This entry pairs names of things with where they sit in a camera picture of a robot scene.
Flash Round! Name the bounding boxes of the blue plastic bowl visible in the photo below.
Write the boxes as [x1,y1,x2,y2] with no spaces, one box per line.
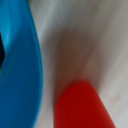
[0,0,44,128]

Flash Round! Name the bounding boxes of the red plastic cup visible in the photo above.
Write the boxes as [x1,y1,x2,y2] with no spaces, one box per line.
[53,80,118,128]

